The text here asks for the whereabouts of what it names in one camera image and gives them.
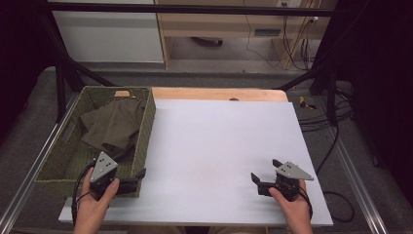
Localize white table board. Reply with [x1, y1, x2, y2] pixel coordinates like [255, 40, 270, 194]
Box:
[57, 98, 334, 227]

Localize light wooden desk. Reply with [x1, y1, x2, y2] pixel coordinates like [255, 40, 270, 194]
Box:
[154, 0, 339, 71]

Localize black frame crossbar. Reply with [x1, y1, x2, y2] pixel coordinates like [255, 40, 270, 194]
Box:
[48, 1, 339, 18]

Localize white cabinet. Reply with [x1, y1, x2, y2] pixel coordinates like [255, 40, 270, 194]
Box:
[48, 0, 165, 64]

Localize black metal stand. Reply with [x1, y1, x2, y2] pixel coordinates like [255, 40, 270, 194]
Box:
[38, 6, 118, 124]
[274, 62, 339, 127]

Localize green woven basket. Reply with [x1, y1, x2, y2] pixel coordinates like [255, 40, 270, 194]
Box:
[33, 85, 157, 199]

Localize thin black hanging cable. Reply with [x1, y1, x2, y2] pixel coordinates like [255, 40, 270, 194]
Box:
[243, 0, 282, 68]

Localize right hand-held gripper cable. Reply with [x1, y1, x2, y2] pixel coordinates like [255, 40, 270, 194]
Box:
[298, 186, 315, 219]

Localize black looped cable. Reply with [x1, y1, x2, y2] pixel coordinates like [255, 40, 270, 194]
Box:
[321, 190, 356, 224]

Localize dark object under desk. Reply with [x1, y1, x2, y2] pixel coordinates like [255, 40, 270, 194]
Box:
[190, 36, 224, 48]

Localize hand-held gripper cable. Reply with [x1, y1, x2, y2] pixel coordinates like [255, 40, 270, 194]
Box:
[70, 160, 97, 227]
[298, 186, 315, 219]

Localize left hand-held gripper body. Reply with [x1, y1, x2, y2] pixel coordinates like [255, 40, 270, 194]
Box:
[89, 150, 141, 200]

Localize black curtain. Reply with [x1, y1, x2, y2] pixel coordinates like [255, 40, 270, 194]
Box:
[311, 0, 413, 209]
[0, 0, 66, 144]

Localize person's right hand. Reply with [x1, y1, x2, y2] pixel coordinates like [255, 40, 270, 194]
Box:
[268, 179, 312, 226]

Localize yellow and black tool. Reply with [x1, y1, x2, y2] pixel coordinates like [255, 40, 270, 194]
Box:
[298, 96, 318, 111]

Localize bundle of desk cables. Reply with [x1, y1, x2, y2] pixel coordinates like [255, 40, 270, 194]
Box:
[282, 14, 320, 72]

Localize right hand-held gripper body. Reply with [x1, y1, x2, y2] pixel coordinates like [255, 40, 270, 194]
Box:
[257, 161, 315, 202]

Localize black floor cables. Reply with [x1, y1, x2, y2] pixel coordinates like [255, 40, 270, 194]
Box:
[297, 87, 355, 176]

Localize aluminium rail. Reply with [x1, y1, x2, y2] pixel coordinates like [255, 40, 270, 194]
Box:
[0, 94, 82, 234]
[316, 97, 391, 234]

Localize wooden table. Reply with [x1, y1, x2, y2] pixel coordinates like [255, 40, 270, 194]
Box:
[114, 87, 289, 103]

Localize left hand-held gripper cable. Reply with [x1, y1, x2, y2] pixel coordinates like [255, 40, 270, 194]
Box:
[70, 160, 97, 227]

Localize olive green drawstring garment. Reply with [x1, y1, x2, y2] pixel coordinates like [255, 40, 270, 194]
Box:
[79, 97, 147, 160]

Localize person's left hand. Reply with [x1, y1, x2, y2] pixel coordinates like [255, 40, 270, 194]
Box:
[74, 176, 121, 226]

